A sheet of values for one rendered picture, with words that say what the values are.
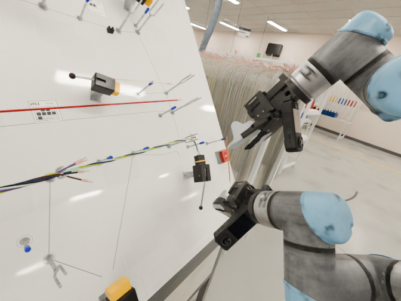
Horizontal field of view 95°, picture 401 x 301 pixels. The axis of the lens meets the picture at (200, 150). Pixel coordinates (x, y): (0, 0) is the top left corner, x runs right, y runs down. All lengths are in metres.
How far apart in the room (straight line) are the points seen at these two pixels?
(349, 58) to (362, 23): 0.05
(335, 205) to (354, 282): 0.12
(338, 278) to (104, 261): 0.46
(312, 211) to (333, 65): 0.27
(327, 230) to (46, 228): 0.50
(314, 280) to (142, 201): 0.42
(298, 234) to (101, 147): 0.47
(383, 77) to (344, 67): 0.16
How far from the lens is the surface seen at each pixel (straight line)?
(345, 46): 0.46
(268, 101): 0.47
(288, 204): 0.36
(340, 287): 0.39
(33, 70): 0.57
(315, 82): 0.45
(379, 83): 0.31
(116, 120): 0.57
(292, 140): 0.44
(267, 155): 1.64
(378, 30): 0.47
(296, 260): 0.36
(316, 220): 0.33
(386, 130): 8.56
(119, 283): 0.49
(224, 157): 0.79
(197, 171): 0.60
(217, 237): 0.47
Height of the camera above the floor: 1.45
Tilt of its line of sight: 25 degrees down
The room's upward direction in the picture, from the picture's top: 12 degrees clockwise
